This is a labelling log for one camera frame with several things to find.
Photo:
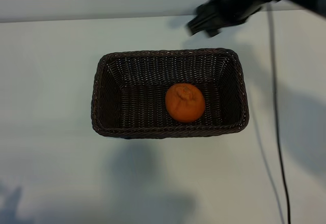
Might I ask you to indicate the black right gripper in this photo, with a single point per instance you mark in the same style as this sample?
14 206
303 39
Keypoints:
239 2

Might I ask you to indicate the orange fruit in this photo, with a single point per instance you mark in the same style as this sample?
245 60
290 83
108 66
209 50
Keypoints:
184 103

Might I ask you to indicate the dark brown wicker basket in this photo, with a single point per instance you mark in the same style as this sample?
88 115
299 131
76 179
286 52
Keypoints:
132 101

